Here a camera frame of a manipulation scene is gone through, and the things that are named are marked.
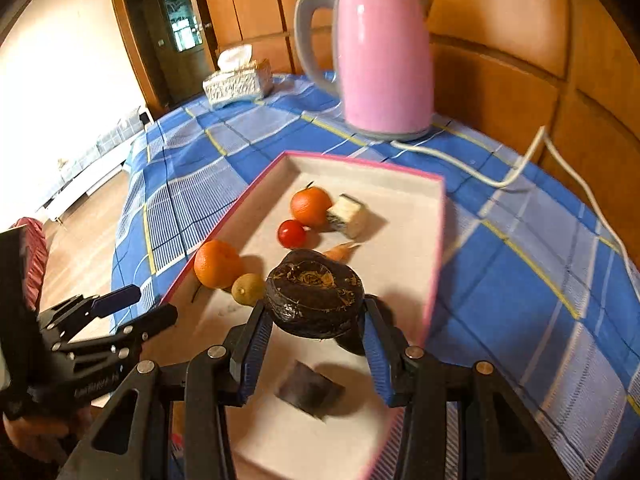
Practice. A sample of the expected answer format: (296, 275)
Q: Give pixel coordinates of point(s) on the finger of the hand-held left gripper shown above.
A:
(155, 320)
(117, 297)

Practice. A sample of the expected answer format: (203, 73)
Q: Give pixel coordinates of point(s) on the silver tissue box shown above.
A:
(237, 82)

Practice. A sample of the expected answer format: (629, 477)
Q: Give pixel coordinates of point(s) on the red cherry tomato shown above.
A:
(292, 233)

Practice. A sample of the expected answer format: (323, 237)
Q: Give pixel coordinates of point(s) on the wooden door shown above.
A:
(170, 35)

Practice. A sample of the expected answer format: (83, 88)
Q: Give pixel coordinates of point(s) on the red cloth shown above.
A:
(32, 265)

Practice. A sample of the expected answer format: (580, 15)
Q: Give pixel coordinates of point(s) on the white bench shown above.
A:
(85, 170)

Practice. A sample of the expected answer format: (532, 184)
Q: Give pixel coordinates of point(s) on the pink electric kettle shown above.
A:
(380, 55)

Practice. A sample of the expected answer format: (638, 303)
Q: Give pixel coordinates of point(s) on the small yellow round fruit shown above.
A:
(247, 289)

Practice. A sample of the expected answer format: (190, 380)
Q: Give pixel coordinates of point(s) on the dark brown oval tuber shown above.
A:
(350, 345)

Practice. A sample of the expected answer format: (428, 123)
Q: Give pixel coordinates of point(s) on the pink shallow box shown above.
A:
(395, 210)

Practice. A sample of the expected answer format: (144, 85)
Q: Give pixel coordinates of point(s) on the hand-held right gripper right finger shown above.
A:
(375, 360)

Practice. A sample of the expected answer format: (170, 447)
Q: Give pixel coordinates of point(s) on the person's left hand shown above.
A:
(35, 435)

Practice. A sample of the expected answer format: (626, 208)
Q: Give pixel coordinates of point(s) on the grey kettle base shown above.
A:
(400, 135)

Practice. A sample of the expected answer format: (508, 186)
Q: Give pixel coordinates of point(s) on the orange with stem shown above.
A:
(311, 206)

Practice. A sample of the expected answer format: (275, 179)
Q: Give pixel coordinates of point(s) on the dark brown round tuber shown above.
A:
(312, 300)

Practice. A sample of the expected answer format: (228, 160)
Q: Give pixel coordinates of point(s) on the small orange carrot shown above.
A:
(340, 252)

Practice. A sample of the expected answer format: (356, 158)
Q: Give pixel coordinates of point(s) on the white cut vegetable chunk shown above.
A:
(347, 216)

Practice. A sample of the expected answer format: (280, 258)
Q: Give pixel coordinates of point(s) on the cut yam piece dark skin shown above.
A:
(310, 390)

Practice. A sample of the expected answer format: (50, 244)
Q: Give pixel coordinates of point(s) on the reddish orange tangerine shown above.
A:
(217, 263)

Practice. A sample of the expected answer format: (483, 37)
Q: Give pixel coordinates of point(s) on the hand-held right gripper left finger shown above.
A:
(257, 355)

